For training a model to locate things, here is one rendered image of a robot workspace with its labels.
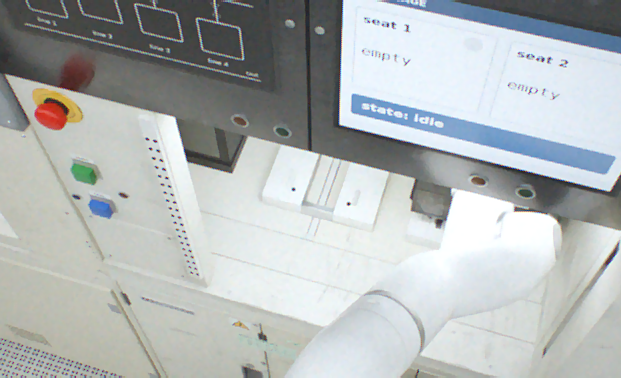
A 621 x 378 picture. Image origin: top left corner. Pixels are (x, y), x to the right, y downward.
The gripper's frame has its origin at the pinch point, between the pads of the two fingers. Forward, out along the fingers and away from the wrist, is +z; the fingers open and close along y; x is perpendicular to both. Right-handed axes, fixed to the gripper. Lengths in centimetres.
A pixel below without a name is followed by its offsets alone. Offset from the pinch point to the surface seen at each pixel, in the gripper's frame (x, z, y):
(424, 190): -16.6, -8.8, -8.9
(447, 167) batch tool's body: 24.4, -30.1, -5.7
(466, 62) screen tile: 42, -30, -6
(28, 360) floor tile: -120, -33, -105
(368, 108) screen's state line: 31.4, -30.3, -14.7
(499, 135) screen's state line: 32.2, -30.2, -1.6
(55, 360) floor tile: -120, -31, -97
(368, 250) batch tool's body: -32.8, -14.1, -16.0
